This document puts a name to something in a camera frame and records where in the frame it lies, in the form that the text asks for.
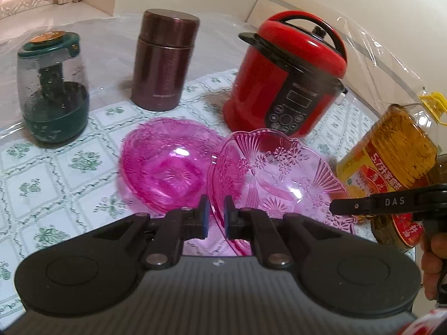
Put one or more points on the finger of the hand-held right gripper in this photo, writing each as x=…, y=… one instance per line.
x=384, y=202

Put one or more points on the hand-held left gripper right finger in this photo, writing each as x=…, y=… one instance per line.
x=228, y=218

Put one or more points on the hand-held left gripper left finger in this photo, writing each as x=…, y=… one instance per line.
x=205, y=216

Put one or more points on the magenta plastic bowl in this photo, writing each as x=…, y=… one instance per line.
x=164, y=167

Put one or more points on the clear pink glass bowl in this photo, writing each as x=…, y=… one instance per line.
x=279, y=178

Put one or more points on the person's right hand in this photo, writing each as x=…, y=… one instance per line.
x=433, y=261

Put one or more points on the red-label cooking oil bottle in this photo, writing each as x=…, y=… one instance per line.
x=405, y=228

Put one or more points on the yellow-label cooking oil bottle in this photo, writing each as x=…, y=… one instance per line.
x=391, y=146

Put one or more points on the green floral printed tablecloth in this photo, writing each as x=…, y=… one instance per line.
x=63, y=188

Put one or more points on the clear plastic wrap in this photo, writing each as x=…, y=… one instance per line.
x=380, y=56

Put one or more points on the red electric rice cooker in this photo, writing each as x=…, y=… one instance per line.
x=279, y=76

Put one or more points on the maroon thermos food jar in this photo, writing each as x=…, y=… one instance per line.
x=160, y=59

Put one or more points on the green-lidded glass food chopper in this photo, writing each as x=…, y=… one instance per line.
x=52, y=87

